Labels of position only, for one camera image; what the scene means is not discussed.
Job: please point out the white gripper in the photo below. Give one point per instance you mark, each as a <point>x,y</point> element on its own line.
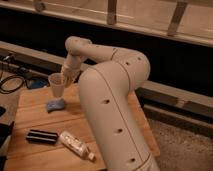
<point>70,69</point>

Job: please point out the translucent white cup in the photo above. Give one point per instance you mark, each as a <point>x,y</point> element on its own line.
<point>57,85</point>

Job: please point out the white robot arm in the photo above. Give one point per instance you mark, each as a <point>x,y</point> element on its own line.
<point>105,76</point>

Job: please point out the blue sponge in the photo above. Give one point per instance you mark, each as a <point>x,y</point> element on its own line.
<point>55,105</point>

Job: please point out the blue object on floor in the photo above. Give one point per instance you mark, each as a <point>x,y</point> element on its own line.
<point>37,84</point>

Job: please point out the black rectangular case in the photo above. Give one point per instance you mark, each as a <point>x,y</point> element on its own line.
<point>39,136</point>

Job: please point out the clear plastic bottle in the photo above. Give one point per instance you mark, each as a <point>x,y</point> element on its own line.
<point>77,146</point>

